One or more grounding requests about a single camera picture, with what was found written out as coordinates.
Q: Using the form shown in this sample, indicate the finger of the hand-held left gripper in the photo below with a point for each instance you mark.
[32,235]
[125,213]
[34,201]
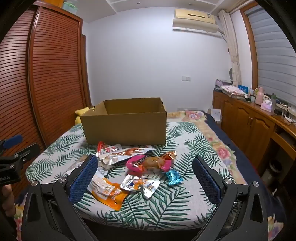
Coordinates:
[12,140]
[23,153]

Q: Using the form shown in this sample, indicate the red and white snack packet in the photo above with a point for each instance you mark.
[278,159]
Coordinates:
[108,149]

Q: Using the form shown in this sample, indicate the blue carton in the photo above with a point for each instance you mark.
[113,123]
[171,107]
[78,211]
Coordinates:
[243,89]

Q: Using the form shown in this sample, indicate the brown slatted wooden wardrobe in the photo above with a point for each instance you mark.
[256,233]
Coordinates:
[50,81]

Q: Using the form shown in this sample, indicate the clear beige snack packet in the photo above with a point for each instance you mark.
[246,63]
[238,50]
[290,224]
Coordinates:
[77,162]

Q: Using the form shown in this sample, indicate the grey window blind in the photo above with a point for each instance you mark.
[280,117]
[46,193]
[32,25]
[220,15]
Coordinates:
[272,58]

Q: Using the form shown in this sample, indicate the folded floral cloth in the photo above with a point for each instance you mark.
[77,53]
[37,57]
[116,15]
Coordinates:
[233,91]

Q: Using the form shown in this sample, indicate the yellow plush pillow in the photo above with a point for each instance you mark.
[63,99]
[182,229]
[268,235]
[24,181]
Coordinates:
[81,113]

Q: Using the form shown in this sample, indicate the purple patterned box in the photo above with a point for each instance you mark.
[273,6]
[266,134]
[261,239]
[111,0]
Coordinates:
[223,83]

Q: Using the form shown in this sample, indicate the silver packet with blue labels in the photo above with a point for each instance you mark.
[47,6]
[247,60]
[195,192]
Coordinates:
[141,185]

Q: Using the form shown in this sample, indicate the small crumpled silver packet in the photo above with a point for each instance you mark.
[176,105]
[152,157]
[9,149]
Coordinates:
[103,168]

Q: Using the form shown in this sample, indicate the person's left hand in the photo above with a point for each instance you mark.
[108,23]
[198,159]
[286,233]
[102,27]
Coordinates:
[7,200]

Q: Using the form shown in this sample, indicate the grey bottle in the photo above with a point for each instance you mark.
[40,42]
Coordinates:
[274,104]

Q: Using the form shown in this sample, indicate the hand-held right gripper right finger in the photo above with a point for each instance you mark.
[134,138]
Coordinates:
[207,182]

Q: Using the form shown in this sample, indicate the brown cardboard box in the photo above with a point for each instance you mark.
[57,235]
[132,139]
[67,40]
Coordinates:
[124,126]

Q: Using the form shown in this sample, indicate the blue foil snack packet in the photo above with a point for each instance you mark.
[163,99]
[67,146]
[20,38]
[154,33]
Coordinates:
[174,177]

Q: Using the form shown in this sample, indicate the orange snack packet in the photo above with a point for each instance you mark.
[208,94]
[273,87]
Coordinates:
[111,192]

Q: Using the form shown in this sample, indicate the cream patterned curtain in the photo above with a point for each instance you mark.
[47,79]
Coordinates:
[232,46]

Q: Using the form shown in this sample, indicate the green plastic storage box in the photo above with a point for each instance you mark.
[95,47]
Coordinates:
[70,5]

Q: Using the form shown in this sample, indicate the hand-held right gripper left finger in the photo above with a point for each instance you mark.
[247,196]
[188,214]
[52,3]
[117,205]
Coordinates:
[81,183]

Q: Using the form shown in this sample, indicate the white power strip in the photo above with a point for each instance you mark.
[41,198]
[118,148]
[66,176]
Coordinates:
[290,119]

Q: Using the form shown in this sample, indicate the pink snack packet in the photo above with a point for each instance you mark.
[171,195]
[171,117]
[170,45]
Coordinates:
[136,165]

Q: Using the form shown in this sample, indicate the floral bedsheet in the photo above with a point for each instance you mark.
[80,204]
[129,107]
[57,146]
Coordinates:
[222,146]

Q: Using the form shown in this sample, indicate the wall air conditioner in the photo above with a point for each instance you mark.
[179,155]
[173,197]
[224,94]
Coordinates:
[196,20]

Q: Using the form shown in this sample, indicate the grey trash can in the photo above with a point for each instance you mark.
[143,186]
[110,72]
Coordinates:
[272,171]

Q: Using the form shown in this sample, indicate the white wall switch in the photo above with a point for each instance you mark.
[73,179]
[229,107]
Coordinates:
[186,78]

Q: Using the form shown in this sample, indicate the gold wrapped brown candy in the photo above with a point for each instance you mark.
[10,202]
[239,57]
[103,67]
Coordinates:
[153,160]

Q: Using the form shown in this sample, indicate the silver packet with orange print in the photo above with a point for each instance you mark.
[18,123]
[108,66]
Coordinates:
[133,151]

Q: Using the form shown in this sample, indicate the pink thermos bottle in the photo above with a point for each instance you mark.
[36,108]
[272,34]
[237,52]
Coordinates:
[259,96]

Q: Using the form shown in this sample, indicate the wooden sideboard cabinet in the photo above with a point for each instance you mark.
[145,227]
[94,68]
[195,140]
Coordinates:
[245,125]

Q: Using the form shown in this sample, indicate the white paper bag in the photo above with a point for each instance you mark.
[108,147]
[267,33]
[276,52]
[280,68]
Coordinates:
[216,115]

